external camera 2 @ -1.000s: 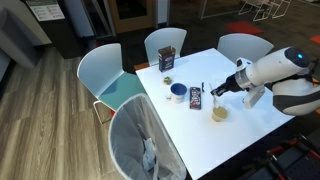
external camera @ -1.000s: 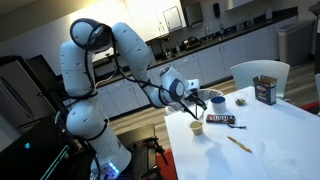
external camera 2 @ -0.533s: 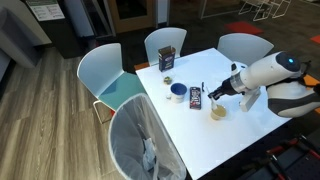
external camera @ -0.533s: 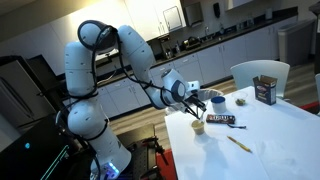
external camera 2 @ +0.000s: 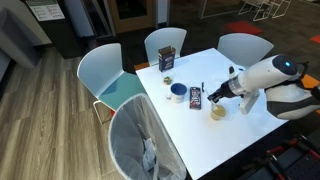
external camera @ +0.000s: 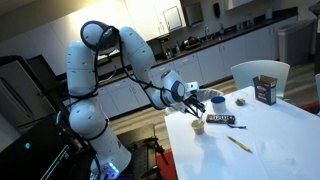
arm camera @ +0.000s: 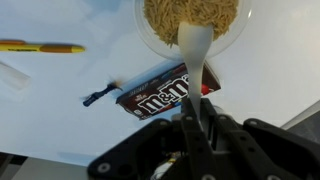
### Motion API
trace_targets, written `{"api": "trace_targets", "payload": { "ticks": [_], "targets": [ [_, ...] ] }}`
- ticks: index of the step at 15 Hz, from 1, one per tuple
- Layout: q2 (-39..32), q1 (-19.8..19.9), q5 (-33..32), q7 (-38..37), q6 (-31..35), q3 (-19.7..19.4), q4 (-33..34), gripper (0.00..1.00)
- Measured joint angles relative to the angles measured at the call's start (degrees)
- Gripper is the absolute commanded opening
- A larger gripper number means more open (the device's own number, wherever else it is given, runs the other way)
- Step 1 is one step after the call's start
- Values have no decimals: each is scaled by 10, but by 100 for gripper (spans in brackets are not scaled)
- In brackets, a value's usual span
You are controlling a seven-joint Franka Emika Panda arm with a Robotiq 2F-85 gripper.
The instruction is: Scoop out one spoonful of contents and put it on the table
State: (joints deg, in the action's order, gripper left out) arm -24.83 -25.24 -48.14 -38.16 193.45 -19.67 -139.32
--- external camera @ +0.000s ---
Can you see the white container on counter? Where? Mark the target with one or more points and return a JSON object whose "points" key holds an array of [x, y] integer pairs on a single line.
{"points": [[268, 13]]}

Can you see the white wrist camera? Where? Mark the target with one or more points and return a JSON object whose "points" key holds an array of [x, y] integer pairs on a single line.
{"points": [[192, 87]]}

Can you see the white upper kitchen cabinets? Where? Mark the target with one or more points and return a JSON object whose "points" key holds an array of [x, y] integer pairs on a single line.
{"points": [[50, 36]]}

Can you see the clear plastic cup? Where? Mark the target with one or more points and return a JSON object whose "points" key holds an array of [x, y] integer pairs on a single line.
{"points": [[240, 99]]}

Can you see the white cup with blue rim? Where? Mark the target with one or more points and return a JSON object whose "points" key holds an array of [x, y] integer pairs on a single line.
{"points": [[218, 104]]}

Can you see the black kitchen countertop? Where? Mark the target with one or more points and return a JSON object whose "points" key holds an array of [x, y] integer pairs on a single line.
{"points": [[253, 25]]}

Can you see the dark candy bar wrapper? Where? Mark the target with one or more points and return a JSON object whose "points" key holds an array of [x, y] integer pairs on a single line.
{"points": [[220, 118]]}

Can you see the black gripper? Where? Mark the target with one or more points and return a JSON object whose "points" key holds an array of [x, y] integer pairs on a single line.
{"points": [[187, 101]]}

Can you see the dark coffee machine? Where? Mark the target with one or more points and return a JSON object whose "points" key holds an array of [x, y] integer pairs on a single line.
{"points": [[165, 46]]}

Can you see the steel refrigerator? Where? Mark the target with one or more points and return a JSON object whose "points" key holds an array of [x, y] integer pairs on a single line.
{"points": [[20, 93]]}

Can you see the white chair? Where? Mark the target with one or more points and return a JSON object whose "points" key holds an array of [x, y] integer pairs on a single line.
{"points": [[317, 86], [260, 73]]}

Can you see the paper towel dispenser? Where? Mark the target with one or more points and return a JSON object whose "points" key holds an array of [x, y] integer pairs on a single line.
{"points": [[194, 14]]}

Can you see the yellow pencil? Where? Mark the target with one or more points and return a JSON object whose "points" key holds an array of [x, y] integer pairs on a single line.
{"points": [[239, 144]]}

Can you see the trash can with clear bag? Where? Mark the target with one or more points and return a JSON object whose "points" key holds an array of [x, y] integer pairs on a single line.
{"points": [[213, 93]]}

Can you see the small black pen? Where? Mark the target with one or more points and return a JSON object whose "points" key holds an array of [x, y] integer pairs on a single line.
{"points": [[237, 126]]}

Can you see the black robot control box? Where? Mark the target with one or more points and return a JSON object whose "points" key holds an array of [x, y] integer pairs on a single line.
{"points": [[33, 156]]}

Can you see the small white wall cabinet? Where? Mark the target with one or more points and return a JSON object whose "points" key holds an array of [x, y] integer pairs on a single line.
{"points": [[238, 3]]}

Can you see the white waste bin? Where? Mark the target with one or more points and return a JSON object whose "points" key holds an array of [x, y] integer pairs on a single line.
{"points": [[295, 41]]}

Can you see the white lower kitchen cabinets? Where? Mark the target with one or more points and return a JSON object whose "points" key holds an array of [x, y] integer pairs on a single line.
{"points": [[213, 63]]}

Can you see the open cardboard food box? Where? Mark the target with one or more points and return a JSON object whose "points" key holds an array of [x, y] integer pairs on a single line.
{"points": [[265, 89]]}

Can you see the small paper cup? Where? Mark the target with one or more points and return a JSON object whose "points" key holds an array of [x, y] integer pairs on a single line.
{"points": [[198, 127]]}

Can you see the kitchen faucet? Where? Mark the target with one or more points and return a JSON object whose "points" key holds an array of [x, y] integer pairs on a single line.
{"points": [[206, 33]]}

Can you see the black soap dispenser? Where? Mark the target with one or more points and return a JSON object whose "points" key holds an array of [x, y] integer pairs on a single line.
{"points": [[217, 10]]}

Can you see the white kitchen cabinets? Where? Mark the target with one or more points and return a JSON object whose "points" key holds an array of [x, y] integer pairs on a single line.
{"points": [[50, 36], [213, 63]]}

